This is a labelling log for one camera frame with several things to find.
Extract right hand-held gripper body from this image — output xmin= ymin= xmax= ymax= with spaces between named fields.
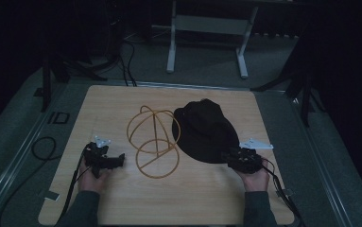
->
xmin=226 ymin=137 xmax=274 ymax=175

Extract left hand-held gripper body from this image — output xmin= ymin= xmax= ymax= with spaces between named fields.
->
xmin=83 ymin=135 xmax=122 ymax=179

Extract black bucket hat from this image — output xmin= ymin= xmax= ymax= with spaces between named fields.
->
xmin=171 ymin=98 xmax=240 ymax=165

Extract gold wire hat stand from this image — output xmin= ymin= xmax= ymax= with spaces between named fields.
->
xmin=126 ymin=105 xmax=181 ymax=180

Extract person's left hand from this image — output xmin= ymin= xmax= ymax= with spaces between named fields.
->
xmin=78 ymin=158 xmax=112 ymax=194

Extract person's right hand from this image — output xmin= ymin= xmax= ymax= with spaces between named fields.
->
xmin=235 ymin=157 xmax=270 ymax=193

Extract black tripod stand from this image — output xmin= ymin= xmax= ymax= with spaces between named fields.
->
xmin=33 ymin=0 xmax=121 ymax=114
xmin=250 ymin=31 xmax=326 ymax=129

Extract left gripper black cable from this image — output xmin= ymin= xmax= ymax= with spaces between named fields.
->
xmin=56 ymin=148 xmax=92 ymax=225

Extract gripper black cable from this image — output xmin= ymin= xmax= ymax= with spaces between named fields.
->
xmin=261 ymin=158 xmax=305 ymax=227
xmin=56 ymin=148 xmax=92 ymax=225

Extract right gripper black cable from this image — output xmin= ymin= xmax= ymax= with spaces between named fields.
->
xmin=261 ymin=158 xmax=305 ymax=227

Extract black floor cable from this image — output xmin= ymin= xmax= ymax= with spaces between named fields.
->
xmin=0 ymin=136 xmax=63 ymax=227

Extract black floor cables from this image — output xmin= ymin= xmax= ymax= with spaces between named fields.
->
xmin=118 ymin=41 xmax=138 ymax=88

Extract white metal desk frame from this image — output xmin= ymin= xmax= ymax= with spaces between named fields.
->
xmin=166 ymin=0 xmax=260 ymax=79

